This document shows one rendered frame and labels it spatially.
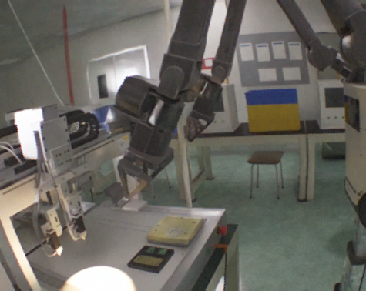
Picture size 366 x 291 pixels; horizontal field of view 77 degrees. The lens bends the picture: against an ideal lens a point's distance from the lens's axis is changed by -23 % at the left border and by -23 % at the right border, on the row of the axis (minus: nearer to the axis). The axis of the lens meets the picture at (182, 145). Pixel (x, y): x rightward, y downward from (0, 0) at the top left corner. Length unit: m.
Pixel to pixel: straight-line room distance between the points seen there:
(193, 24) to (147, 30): 4.93
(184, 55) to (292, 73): 4.23
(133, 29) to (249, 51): 2.25
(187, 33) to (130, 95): 0.16
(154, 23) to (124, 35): 0.69
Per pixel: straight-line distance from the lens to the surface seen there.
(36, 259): 1.16
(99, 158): 1.16
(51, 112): 0.85
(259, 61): 4.72
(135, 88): 0.54
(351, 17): 0.49
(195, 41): 0.49
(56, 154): 0.83
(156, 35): 5.32
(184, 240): 0.99
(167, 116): 0.52
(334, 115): 3.15
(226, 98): 3.19
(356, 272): 0.96
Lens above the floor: 1.42
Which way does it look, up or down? 13 degrees down
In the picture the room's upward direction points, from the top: 8 degrees counter-clockwise
